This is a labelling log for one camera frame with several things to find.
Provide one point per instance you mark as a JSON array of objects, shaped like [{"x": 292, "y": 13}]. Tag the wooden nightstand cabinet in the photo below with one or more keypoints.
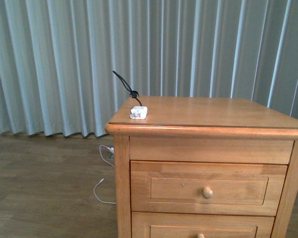
[{"x": 204, "y": 130}]

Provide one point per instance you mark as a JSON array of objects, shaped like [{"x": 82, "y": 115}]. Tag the grey pleated curtain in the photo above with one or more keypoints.
[{"x": 59, "y": 59}]

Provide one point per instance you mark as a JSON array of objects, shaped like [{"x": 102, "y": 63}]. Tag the wooden drawer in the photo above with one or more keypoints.
[
  {"x": 163, "y": 225},
  {"x": 206, "y": 188}
]

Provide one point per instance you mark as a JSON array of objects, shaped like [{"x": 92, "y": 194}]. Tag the grey floor socket box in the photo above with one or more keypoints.
[{"x": 111, "y": 156}]

